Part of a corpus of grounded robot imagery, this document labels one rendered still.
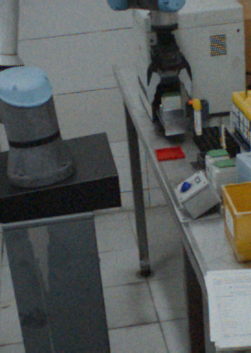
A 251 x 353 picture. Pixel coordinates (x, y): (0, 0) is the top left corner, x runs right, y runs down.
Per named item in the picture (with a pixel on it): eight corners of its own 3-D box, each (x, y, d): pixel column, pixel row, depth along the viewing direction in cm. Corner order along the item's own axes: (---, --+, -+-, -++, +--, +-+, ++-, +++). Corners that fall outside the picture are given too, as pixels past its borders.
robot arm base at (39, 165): (13, 193, 161) (2, 151, 157) (5, 169, 175) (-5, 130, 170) (81, 176, 164) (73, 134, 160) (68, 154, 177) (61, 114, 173)
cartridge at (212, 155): (206, 177, 175) (204, 151, 173) (226, 175, 176) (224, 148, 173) (210, 184, 172) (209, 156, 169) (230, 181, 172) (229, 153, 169)
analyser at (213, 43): (138, 96, 239) (130, -1, 226) (223, 85, 241) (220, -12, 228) (154, 126, 211) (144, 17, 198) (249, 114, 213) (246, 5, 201)
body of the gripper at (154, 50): (177, 63, 206) (175, 18, 201) (184, 71, 198) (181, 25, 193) (150, 66, 205) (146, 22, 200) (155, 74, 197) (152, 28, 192)
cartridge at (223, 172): (212, 188, 170) (211, 161, 167) (233, 186, 170) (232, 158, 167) (216, 196, 166) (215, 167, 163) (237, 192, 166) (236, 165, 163)
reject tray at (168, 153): (154, 152, 193) (154, 149, 193) (180, 149, 194) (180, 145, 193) (158, 162, 187) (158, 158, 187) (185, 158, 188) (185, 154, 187)
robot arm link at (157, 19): (180, 8, 191) (148, 12, 190) (181, 26, 193) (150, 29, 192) (175, 3, 198) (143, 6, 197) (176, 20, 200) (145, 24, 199)
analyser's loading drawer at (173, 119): (154, 112, 216) (152, 95, 214) (176, 109, 217) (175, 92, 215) (165, 135, 198) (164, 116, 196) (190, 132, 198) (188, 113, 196)
